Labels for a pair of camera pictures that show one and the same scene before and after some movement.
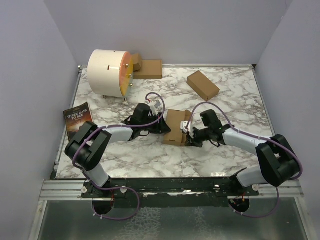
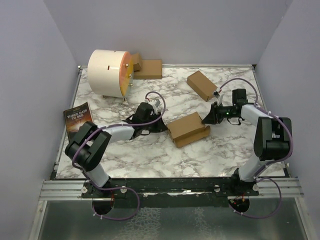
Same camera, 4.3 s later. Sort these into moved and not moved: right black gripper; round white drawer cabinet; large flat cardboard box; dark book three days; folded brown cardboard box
Moved: right black gripper
Not moved: folded brown cardboard box; round white drawer cabinet; dark book three days; large flat cardboard box
